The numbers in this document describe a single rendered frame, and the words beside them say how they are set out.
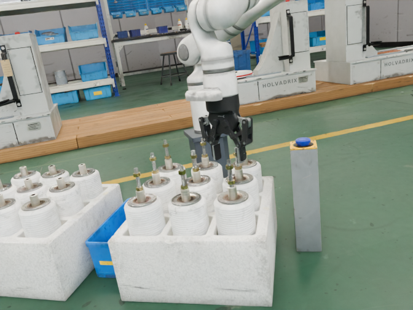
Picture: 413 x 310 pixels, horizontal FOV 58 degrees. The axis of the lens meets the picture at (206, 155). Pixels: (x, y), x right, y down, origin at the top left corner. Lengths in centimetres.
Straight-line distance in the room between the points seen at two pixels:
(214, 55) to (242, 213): 36
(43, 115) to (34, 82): 23
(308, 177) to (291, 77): 214
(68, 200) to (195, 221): 43
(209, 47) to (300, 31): 246
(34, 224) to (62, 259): 12
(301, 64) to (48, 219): 255
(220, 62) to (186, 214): 36
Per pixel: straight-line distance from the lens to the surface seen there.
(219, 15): 78
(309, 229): 112
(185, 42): 129
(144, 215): 94
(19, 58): 284
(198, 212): 91
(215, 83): 80
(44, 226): 111
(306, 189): 106
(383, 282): 106
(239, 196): 91
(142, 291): 102
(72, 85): 539
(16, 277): 120
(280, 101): 303
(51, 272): 111
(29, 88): 285
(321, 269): 109
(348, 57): 349
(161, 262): 95
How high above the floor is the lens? 63
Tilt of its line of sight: 17 degrees down
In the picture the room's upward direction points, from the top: 8 degrees counter-clockwise
